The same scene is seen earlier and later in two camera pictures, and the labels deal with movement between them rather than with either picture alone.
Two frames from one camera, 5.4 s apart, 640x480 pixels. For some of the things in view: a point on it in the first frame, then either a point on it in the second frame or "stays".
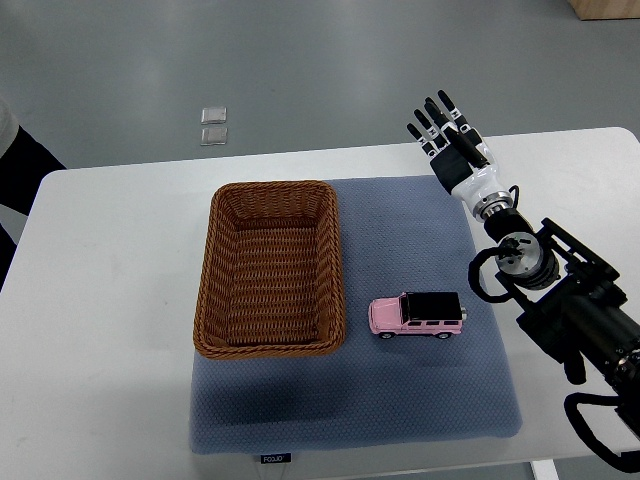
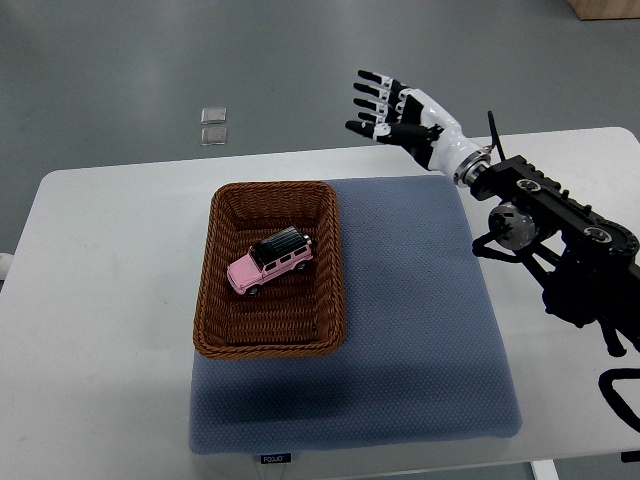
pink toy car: (437, 314) to (280, 253)
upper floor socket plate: (214, 115) stays
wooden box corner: (606, 9) stays
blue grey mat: (402, 235) stays
